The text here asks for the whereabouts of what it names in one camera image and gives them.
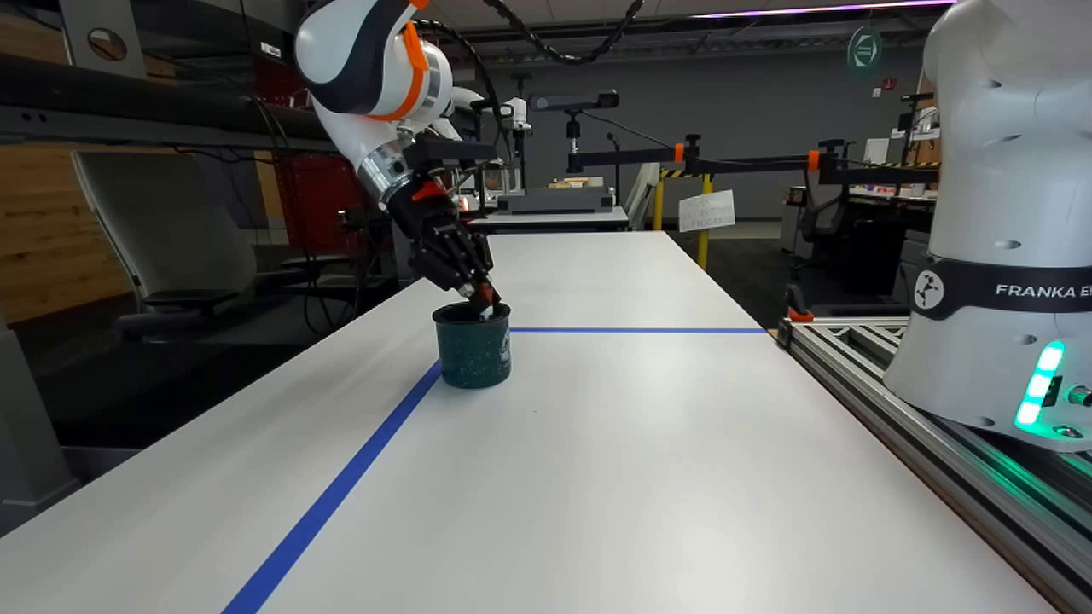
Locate light wood wall panel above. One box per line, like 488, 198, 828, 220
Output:
0, 143, 134, 328

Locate dark teal mug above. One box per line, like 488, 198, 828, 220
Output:
431, 296, 516, 391

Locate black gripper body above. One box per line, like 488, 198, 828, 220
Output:
387, 174, 488, 275

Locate red cabinet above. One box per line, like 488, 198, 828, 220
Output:
269, 148, 372, 257

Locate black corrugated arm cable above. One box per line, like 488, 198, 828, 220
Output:
486, 0, 647, 68

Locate long blue tape strip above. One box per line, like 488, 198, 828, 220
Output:
219, 357, 445, 614

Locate grey chair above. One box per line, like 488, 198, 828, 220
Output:
69, 151, 264, 346

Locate round green sign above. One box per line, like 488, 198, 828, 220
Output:
842, 23, 888, 79

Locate grey background table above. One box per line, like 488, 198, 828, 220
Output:
468, 201, 633, 237

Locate short blue tape strip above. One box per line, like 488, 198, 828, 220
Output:
505, 324, 769, 338

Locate black camera on stand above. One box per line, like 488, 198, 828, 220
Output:
528, 87, 625, 174

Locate white paper sign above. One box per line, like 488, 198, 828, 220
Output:
675, 189, 739, 237

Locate black bar orange joints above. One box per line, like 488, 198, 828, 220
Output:
564, 132, 947, 190

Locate black steel beam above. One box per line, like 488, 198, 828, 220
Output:
0, 50, 334, 155

